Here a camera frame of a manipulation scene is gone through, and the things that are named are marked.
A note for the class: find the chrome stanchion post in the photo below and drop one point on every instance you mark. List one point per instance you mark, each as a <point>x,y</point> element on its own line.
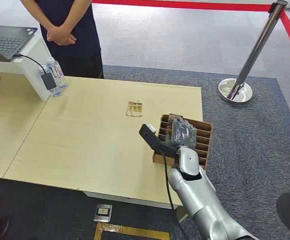
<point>250,63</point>

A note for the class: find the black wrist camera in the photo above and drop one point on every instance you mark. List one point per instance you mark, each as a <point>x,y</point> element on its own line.
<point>152,139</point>

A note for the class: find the person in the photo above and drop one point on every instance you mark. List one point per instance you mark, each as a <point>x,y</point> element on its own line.
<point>71,36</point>

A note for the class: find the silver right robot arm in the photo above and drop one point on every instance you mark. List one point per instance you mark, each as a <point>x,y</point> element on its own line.
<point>201,198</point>

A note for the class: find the silver floor socket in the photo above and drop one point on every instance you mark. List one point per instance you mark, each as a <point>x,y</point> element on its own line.
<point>103,212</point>

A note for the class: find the clear water bottle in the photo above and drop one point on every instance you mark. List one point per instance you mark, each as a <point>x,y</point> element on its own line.
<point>54,86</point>
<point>57,73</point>

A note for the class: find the red barrier belt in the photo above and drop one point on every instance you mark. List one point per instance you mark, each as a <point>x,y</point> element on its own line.
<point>235,10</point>

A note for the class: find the brown slotted card holder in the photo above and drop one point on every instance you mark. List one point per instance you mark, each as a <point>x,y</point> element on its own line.
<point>201,140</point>

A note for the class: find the dark grey laptop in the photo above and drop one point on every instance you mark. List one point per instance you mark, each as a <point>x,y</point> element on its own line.
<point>6,40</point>

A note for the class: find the tan patterned card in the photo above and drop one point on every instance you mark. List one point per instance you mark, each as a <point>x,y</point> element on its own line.
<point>134,108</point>

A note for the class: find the person's hand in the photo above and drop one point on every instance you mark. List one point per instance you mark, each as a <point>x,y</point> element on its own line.
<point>60,35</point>

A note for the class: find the black power adapter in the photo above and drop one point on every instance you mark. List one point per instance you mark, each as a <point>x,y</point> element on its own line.
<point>48,81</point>

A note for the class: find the white laptop stand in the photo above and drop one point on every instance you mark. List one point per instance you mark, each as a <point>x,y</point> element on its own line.
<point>32,69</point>

